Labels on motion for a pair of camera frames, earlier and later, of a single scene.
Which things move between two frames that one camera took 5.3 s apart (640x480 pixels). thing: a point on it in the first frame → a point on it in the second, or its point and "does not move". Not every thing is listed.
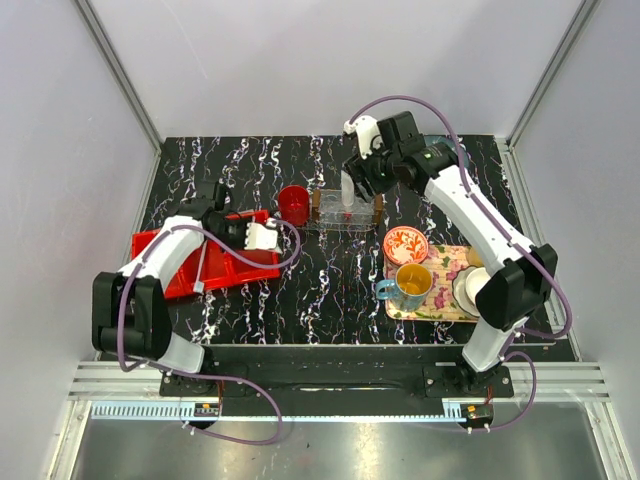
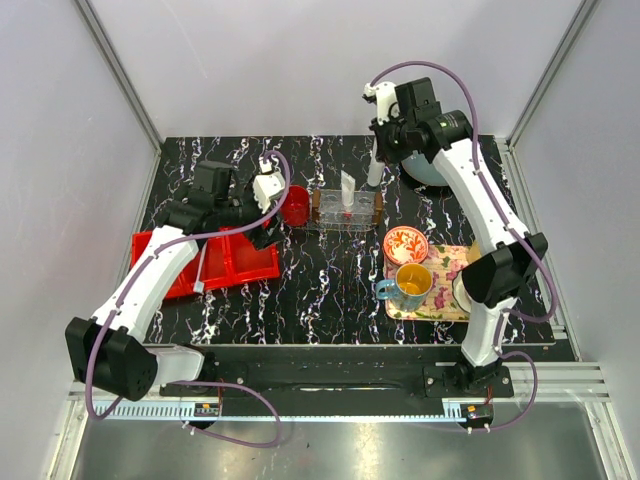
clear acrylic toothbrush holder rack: [328, 213] does not move
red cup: [294, 205] does not move
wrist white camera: [368, 132] → [387, 101]
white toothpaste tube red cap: [348, 191] does not move
